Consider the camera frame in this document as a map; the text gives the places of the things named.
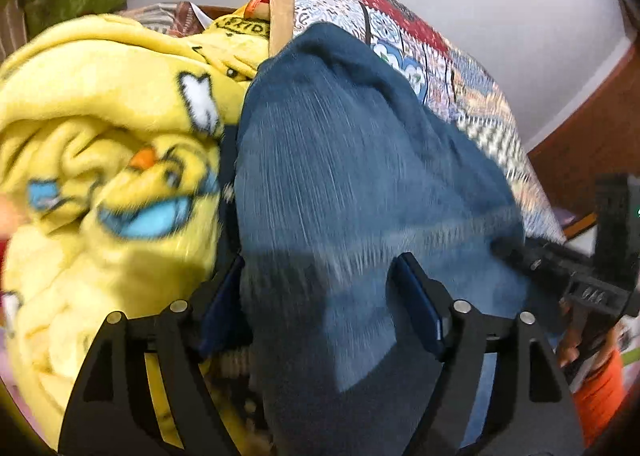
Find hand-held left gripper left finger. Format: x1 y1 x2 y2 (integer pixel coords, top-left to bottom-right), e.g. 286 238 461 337
57 255 247 456

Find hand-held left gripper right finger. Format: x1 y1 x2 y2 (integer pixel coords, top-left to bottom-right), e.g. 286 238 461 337
390 252 587 456

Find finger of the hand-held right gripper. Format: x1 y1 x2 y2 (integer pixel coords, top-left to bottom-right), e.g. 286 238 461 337
495 235 573 289

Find blue denim jeans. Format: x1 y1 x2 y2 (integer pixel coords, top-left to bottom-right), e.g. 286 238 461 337
234 22 568 456

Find person's right hand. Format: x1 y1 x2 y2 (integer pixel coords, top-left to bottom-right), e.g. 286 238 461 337
556 301 585 371

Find yellow cartoon fleece blanket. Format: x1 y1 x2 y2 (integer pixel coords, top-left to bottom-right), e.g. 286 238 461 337
0 3 275 454

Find patchwork printed bedsheet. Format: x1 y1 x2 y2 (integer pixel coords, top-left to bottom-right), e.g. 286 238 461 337
285 0 567 245

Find striped cloth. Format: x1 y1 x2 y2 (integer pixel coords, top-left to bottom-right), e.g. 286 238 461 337
122 2 213 39

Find tan mattress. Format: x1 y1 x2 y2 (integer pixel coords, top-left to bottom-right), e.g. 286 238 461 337
260 0 297 59

